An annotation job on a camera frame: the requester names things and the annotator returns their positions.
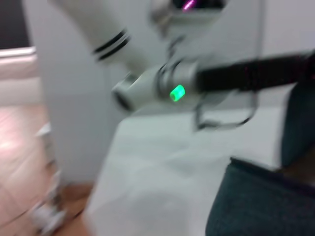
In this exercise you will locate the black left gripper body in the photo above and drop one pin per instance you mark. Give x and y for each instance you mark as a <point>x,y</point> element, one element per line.
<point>246,75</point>

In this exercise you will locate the dark teal zipper lunch bag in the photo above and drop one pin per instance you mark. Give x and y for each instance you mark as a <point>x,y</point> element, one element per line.
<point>258,209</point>

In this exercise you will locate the white robot torso column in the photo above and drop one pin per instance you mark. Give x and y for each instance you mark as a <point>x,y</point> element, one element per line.
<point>69,110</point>

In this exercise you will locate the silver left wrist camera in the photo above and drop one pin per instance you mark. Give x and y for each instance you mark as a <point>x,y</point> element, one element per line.
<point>197,17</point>

